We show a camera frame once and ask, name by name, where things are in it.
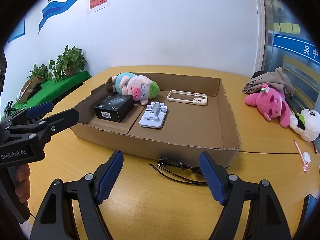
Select black product box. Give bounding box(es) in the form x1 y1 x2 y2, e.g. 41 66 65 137
94 94 135 122

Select pig plush teal shirt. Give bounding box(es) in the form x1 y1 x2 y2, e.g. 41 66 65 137
107 72 160 106

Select light blue phone stand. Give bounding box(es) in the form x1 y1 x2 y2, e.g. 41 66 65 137
139 102 168 129

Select white clear phone case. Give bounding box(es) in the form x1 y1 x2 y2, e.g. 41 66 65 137
167 90 208 106

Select person left hand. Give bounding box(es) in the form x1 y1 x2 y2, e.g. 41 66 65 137
15 164 30 203

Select green cloth covered shelf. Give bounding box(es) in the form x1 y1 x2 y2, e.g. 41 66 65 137
1 71 92 119

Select potted green plant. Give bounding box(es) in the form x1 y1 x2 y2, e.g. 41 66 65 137
28 63 52 83
49 45 87 82

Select pink pen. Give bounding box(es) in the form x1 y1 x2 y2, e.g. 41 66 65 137
293 140 309 173

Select white earbuds case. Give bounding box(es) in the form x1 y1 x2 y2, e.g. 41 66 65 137
302 152 311 164

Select black sunglasses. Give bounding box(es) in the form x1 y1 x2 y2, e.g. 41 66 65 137
149 157 207 186

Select white panda plush toy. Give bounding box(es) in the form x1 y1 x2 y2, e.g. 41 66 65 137
289 109 320 142

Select pink plush toy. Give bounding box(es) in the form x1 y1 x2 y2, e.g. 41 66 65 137
245 83 290 128

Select brown cardboard box tray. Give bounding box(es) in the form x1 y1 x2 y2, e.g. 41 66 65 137
72 73 241 167

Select beige folded cloth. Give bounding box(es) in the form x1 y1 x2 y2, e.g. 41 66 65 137
242 67 295 96

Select yellow sticky notes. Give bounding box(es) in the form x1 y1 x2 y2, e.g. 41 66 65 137
274 23 300 35

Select red wall notice sign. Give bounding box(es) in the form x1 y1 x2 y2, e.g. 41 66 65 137
89 0 108 11

